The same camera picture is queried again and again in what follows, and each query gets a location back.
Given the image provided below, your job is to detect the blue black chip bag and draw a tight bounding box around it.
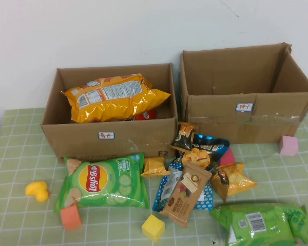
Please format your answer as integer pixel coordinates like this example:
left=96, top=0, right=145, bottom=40
left=175, top=133, right=231, bottom=172

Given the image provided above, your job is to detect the red snack bag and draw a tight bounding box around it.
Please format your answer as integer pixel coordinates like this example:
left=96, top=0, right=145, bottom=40
left=132, top=108, right=158, bottom=121

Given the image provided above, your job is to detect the magenta foam cube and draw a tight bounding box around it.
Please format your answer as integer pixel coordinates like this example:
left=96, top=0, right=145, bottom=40
left=218, top=147, right=236, bottom=167

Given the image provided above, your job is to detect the yellow rubber duck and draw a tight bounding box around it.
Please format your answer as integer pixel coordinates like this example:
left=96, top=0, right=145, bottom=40
left=25, top=181, right=51, bottom=203

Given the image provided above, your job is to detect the green Lay's cucumber chip bag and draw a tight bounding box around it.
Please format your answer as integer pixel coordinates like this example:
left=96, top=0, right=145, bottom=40
left=54, top=152, right=150, bottom=213

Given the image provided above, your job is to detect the white label on taped box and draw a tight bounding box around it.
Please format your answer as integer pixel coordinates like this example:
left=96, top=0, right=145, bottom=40
left=235, top=102, right=254, bottom=112

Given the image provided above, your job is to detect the small black orange snack packet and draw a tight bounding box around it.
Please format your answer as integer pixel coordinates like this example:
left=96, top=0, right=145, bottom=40
left=169, top=122, right=199, bottom=151

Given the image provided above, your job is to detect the large yellow chip bag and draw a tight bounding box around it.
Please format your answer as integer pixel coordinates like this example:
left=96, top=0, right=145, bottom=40
left=61, top=73, right=171, bottom=124

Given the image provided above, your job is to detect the yellow foam cube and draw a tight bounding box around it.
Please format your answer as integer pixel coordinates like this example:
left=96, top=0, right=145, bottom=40
left=141, top=214, right=166, bottom=243

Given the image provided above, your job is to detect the orange foam cube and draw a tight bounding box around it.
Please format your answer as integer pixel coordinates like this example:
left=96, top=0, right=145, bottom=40
left=60, top=205, right=83, bottom=231

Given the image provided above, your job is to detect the green chip bag with barcode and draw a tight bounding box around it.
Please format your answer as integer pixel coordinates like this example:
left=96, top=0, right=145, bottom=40
left=209, top=203, right=308, bottom=246

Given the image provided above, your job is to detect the cardboard box with F2 print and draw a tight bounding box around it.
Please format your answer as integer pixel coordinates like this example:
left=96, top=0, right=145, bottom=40
left=40, top=63, right=179, bottom=165

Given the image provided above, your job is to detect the yellow cracker snack packet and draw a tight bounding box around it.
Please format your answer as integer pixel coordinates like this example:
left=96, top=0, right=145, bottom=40
left=210, top=162, right=258, bottom=202

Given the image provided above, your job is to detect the brown wafer snack package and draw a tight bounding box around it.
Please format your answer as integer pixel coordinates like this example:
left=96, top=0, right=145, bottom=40
left=159, top=161, right=213, bottom=229

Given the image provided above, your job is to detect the green checkered tablecloth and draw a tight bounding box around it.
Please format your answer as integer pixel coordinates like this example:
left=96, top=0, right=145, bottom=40
left=0, top=105, right=308, bottom=246

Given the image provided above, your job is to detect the blue polka-dot snack packet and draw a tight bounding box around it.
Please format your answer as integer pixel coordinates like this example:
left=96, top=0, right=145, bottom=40
left=152, top=162, right=214, bottom=213

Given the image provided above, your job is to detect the small plain yellow snack packet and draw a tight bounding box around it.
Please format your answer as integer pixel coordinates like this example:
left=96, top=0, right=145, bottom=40
left=140, top=156, right=171, bottom=179

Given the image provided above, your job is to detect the taped cardboard box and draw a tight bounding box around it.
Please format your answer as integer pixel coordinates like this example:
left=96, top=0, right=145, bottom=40
left=179, top=43, right=308, bottom=145

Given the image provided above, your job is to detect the white label on F2 box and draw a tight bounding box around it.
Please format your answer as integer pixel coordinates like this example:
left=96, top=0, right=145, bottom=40
left=97, top=131, right=116, bottom=140

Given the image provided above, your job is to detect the light pink foam cube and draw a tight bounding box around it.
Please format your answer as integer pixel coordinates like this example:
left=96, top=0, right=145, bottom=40
left=279, top=135, right=299, bottom=156

